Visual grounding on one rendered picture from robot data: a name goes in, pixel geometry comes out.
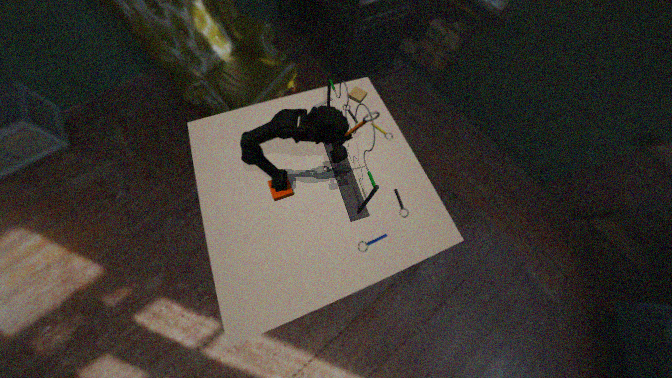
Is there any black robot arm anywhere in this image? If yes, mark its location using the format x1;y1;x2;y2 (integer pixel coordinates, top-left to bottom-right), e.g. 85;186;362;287
240;106;349;192

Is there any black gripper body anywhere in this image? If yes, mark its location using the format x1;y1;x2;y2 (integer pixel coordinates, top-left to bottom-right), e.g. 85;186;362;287
315;129;348;163

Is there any orange handle with dark loop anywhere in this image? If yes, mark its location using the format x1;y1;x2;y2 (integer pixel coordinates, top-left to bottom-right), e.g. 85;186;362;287
344;112;380;136

